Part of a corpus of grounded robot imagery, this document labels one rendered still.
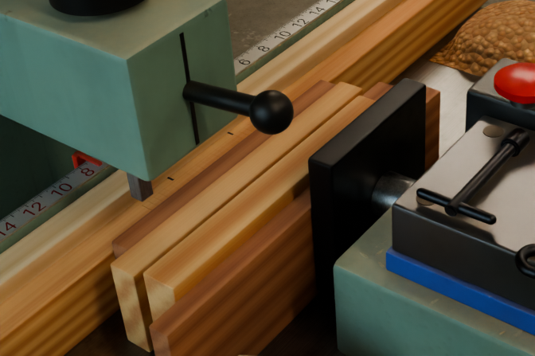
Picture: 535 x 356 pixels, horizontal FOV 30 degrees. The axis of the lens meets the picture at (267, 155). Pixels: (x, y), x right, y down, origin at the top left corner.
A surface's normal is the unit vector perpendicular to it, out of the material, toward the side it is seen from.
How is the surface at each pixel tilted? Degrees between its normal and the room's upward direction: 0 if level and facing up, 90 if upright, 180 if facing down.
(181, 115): 90
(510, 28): 23
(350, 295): 90
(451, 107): 0
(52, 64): 90
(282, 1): 0
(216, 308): 90
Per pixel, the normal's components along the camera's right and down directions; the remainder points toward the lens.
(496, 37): -0.49, -0.32
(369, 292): -0.62, 0.50
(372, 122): -0.08, -0.81
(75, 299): 0.78, 0.31
